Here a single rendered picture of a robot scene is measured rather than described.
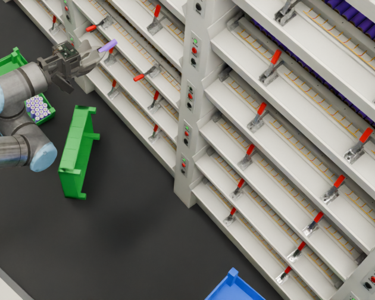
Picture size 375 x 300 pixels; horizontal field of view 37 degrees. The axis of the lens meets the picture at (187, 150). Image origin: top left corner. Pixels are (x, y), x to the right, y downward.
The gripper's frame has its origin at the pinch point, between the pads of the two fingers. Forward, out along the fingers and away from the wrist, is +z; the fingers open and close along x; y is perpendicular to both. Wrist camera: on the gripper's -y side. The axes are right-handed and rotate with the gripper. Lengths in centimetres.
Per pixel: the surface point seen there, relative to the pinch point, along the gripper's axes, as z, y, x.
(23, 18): 16, -64, 91
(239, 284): -9, -14, -78
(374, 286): 12, 0, -101
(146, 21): 13.2, 10.4, -5.2
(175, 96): 14.0, -9.1, -20.9
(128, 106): 18, -47, 9
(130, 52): 13.3, -9.3, 2.6
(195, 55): 10.1, 19.6, -30.6
